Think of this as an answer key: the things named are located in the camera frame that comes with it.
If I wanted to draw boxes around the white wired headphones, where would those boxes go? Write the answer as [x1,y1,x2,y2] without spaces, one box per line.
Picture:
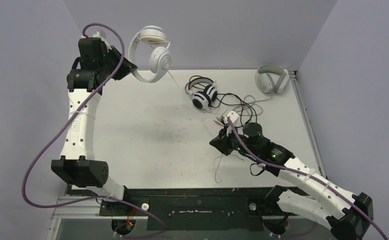
[127,25,229,184]

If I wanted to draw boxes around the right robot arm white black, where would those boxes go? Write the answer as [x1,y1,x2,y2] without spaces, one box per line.
[209,122,374,240]

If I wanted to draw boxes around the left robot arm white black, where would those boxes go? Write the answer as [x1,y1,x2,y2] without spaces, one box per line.
[51,36,132,215]

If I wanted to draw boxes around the black and white headphones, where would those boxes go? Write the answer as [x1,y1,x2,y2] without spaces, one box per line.
[184,75,258,132]

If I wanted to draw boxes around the grey white over-ear headphones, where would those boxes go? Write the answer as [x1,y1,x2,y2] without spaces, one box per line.
[227,64,291,117]

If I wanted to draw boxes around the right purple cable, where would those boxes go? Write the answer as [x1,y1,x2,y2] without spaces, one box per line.
[226,117,389,240]

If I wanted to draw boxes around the purple cable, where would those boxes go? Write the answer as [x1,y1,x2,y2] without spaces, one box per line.
[226,117,389,240]
[21,23,167,240]

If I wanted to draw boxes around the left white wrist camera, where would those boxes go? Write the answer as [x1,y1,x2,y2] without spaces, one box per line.
[80,30,107,42]

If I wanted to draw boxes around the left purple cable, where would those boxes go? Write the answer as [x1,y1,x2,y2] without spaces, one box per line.
[21,23,167,240]

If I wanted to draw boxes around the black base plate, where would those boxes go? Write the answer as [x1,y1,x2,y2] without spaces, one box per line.
[65,187,315,233]

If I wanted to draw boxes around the aluminium rail frame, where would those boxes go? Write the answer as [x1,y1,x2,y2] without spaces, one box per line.
[45,70,351,240]

